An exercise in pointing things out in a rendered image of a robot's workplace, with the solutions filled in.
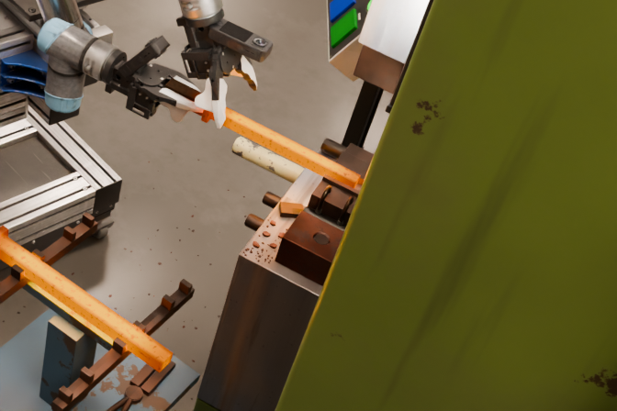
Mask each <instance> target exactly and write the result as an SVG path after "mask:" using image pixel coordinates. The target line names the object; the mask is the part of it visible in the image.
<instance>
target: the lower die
mask: <svg viewBox="0 0 617 411"><path fill-rule="evenodd" d="M373 157H374V154H373V153H371V152H369V151H367V150H364V149H362V148H360V147H358V146H356V145H354V144H353V143H350V145H349V146H348V147H347V149H346V150H345V151H343V152H342V154H341V155H340V157H339V158H338V159H337V161H335V162H336V163H338V164H340V165H341V166H343V167H345V168H347V169H349V170H351V171H353V172H356V173H358V174H360V175H361V176H360V178H362V179H365V176H366V174H367V171H368V169H369V166H370V164H371V161H372V159H373ZM329 185H330V186H331V192H330V193H328V194H327V196H326V198H325V200H324V203H323V206H322V211H321V213H322V214H324V215H326V216H328V217H331V218H333V219H335V220H336V221H338V219H339V218H340V216H341V213H342V210H343V208H344V206H345V204H346V202H347V200H348V199H349V198H350V197H351V196H352V197H353V203H352V204H350V205H349V207H348V209H347V212H346V214H345V217H344V219H343V220H344V221H343V224H344V225H345V226H347V223H348V221H349V218H350V215H351V213H352V211H353V207H354V204H355V202H356V199H357V197H358V195H359V193H360V191H358V190H356V189H354V188H352V187H351V186H349V185H347V184H345V183H342V182H340V181H338V180H336V179H334V178H332V177H330V176H329V175H327V174H324V176H323V178H322V180H321V182H320V183H319V185H318V186H317V187H316V189H315V190H314V192H313V193H312V194H311V197H310V199H309V202H308V206H309V207H311V208H313V209H315V210H316V208H317V207H318V205H319V202H320V199H321V196H322V194H323V192H324V191H325V189H326V188H327V187H328V186H329Z"/></svg>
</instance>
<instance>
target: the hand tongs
mask: <svg viewBox="0 0 617 411"><path fill-rule="evenodd" d="M175 365H176V363H175V362H173V361H171V362H170V363H169V364H168V365H166V366H165V367H164V368H163V369H162V370H161V371H160V372H158V371H156V370H155V369H153V368H152V367H151V366H150V365H149V364H147V363H146V364H145V365H144V366H143V367H142V369H141V370H140V371H139V372H138V373H137V374H136V375H135V376H134V377H133V378H132V379H131V380H130V383H129V384H130V385H131V386H129V387H128V388H127V389H126V391H125V394H124V398H122V399H121V400H120V401H118V402H117V403H115V404H114V405H112V406H111V407H110V408H109V409H108V410H106V411H117V410H118V409H119V408H121V407H122V406H123V407H122V409H121V410H120V411H129V408H130V406H131V404H137V403H138V402H139V401H140V400H141V399H142V396H143V394H146V395H147V396H149V395H150V394H151V393H152V392H153V391H154V389H155V388H156V387H157V386H158V385H159V384H160V383H161V382H162V381H163V380H164V378H165V377H166V376H167V375H168V374H169V373H170V372H171V371H172V370H173V369H174V367H175ZM155 371H156V372H155ZM150 376H151V377H150ZM149 377H150V378H149ZM148 378H149V379H148ZM147 380H148V381H147ZM146 381H147V382H146ZM145 382H146V383H145Z"/></svg>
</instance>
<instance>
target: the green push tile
mask: <svg viewBox="0 0 617 411"><path fill-rule="evenodd" d="M357 29H358V27H357V15H356V10H355V9H354V8H353V9H352V10H351V11H350V12H349V13H348V14H346V15H345V16H344V17H343V18H342V19H340V20H339V21H338V22H337V23H336V24H335V25H333V26H332V27H331V47H332V48H335V47H336V46H338V45H339V44H340V43H341V42H342V41H344V40H345V39H346V38H347V37H349V36H350V35H351V34H352V33H353V32H354V31H356V30H357Z"/></svg>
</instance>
